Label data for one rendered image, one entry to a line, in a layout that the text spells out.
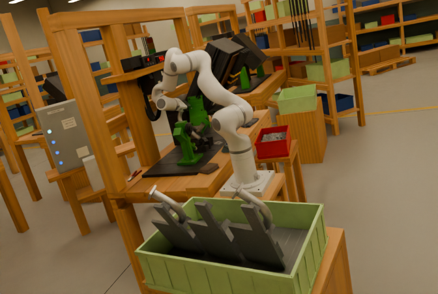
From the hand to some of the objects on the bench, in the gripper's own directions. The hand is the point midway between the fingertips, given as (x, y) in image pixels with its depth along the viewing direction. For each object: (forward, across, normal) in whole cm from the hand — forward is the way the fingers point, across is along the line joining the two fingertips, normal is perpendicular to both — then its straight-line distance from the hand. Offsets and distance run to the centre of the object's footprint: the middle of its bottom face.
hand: (184, 105), depth 245 cm
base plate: (+23, +22, -19) cm, 37 cm away
